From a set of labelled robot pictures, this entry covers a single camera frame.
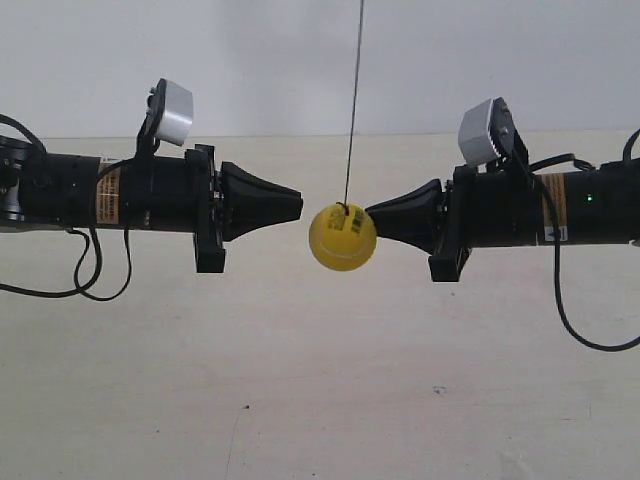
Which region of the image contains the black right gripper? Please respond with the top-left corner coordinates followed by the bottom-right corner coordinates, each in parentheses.
top-left (365, 166), bottom-right (477, 282)

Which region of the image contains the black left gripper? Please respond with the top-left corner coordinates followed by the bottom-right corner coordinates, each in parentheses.
top-left (186, 144), bottom-right (303, 273)

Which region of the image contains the yellow tennis ball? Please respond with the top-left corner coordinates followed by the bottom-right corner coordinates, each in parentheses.
top-left (308, 202), bottom-right (377, 272)

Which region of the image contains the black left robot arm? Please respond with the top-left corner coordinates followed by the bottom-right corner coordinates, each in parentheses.
top-left (1, 137), bottom-right (303, 273)

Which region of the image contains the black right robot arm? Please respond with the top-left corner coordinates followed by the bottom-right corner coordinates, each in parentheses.
top-left (366, 159), bottom-right (639, 283)

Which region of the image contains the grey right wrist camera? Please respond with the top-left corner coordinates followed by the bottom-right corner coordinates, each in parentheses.
top-left (457, 97), bottom-right (529, 173)

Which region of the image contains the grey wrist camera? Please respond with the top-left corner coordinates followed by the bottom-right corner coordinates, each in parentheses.
top-left (136, 77), bottom-right (194, 158)
top-left (457, 97), bottom-right (529, 173)

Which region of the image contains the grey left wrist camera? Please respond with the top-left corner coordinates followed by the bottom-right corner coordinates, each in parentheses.
top-left (136, 77), bottom-right (194, 158)

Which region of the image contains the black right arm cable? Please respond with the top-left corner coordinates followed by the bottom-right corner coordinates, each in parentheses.
top-left (519, 127), bottom-right (640, 352)

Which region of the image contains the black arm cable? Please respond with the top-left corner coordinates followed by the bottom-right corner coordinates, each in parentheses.
top-left (519, 127), bottom-right (640, 352)
top-left (0, 113), bottom-right (161, 302)

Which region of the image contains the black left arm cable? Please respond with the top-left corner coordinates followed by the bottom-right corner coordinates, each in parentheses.
top-left (0, 113), bottom-right (161, 302)

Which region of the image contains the black hanging string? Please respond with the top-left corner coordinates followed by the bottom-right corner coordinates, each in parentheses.
top-left (342, 0), bottom-right (366, 209)

